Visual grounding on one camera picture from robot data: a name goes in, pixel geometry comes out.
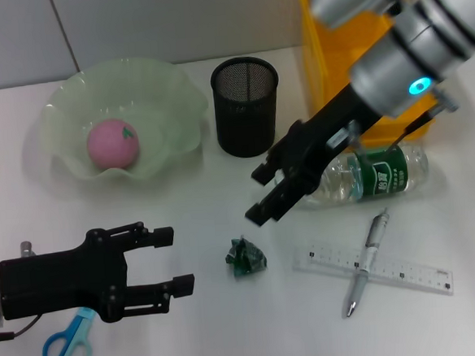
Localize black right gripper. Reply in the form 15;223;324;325
235;80;388;228

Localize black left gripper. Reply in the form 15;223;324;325
0;217;198;331

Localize green plastic wrapper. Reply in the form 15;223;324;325
224;232;268;280

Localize clear green-label water bottle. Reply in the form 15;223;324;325
274;140;433;213

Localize pink peach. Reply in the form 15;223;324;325
85;115;143;171

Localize black mesh pen cup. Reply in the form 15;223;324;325
208;54;285;161

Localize silver ballpoint pen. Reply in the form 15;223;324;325
337;207;397;319

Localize blue scissors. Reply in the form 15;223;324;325
40;306;99;356

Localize pale green glass fruit plate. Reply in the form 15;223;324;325
20;51;215;198

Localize clear plastic ruler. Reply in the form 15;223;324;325
291;234;455;307

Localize yellow plastic bin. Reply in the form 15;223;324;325
298;0;440;154

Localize silver right wrist connector plug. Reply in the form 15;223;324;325
433;88;461;113

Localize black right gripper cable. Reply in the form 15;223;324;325
386;113;440;152

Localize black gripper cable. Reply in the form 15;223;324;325
386;113;440;152
0;315;42;342

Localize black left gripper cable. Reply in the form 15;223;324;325
0;315;42;342

